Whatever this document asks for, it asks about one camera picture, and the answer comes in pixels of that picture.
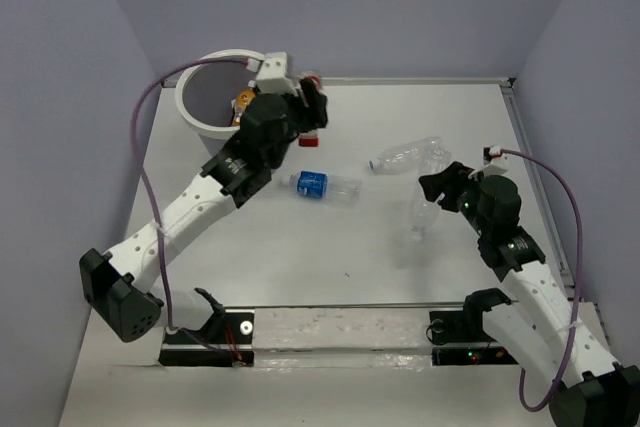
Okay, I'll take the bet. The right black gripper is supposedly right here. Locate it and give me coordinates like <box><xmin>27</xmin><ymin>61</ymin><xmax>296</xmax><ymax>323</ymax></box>
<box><xmin>417</xmin><ymin>160</ymin><xmax>489</xmax><ymax>236</ymax></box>

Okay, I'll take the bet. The clear bottle pale cap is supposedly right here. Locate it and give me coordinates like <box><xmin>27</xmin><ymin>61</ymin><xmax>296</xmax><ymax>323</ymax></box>
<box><xmin>409</xmin><ymin>143</ymin><xmax>451</xmax><ymax>240</ymax></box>

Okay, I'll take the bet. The red cap crushed bottle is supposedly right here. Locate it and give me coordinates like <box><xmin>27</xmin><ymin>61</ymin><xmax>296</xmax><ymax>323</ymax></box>
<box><xmin>298</xmin><ymin>70</ymin><xmax>324</xmax><ymax>148</ymax></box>

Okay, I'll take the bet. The orange milk tea bottle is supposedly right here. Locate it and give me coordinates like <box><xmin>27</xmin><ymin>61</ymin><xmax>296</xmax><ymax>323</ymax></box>
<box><xmin>231</xmin><ymin>89</ymin><xmax>256</xmax><ymax>127</ymax></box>

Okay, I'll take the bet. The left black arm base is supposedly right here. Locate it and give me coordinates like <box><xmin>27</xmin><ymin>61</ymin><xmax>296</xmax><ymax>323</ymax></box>
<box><xmin>158</xmin><ymin>310</ymin><xmax>255</xmax><ymax>368</ymax></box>

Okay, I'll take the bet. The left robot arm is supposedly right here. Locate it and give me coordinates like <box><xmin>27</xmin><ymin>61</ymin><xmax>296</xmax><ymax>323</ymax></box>
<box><xmin>79</xmin><ymin>75</ymin><xmax>328</xmax><ymax>343</ymax></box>

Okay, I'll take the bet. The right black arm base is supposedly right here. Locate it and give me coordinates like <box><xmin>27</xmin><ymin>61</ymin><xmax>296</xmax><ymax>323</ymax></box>
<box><xmin>425</xmin><ymin>310</ymin><xmax>517</xmax><ymax>367</ymax></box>

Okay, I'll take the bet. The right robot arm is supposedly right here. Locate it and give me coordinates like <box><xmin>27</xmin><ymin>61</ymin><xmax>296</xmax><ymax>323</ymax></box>
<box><xmin>419</xmin><ymin>162</ymin><xmax>639</xmax><ymax>426</ymax></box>

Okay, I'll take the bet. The grey bin with white rim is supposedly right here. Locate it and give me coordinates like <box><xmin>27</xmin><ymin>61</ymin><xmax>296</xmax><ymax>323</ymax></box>
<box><xmin>174</xmin><ymin>49</ymin><xmax>265</xmax><ymax>141</ymax></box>

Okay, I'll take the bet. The clear bottle blue cap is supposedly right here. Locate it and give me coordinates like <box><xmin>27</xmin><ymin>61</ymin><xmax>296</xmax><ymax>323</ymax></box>
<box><xmin>368</xmin><ymin>136</ymin><xmax>444</xmax><ymax>175</ymax></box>

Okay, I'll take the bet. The blue label clear bottle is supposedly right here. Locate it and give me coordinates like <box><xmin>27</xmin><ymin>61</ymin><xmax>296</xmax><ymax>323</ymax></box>
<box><xmin>279</xmin><ymin>171</ymin><xmax>362</xmax><ymax>205</ymax></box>

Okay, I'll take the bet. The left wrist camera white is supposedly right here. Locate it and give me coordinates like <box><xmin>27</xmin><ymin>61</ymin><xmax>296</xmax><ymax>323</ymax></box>
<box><xmin>246</xmin><ymin>52</ymin><xmax>296</xmax><ymax>96</ymax></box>

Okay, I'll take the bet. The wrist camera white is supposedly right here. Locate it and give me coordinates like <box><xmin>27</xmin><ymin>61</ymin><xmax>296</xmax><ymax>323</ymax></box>
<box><xmin>246</xmin><ymin>52</ymin><xmax>296</xmax><ymax>96</ymax></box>
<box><xmin>468</xmin><ymin>145</ymin><xmax>508</xmax><ymax>180</ymax></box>

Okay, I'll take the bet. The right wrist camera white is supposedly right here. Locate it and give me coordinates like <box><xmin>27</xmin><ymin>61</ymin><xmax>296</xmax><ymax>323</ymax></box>
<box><xmin>468</xmin><ymin>145</ymin><xmax>508</xmax><ymax>180</ymax></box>

